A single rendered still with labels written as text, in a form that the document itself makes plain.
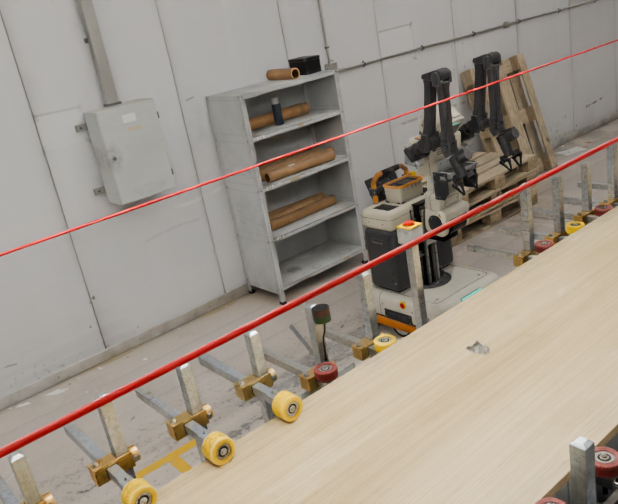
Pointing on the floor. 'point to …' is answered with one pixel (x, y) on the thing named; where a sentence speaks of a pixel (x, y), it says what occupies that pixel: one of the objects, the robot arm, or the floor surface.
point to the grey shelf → (226, 117)
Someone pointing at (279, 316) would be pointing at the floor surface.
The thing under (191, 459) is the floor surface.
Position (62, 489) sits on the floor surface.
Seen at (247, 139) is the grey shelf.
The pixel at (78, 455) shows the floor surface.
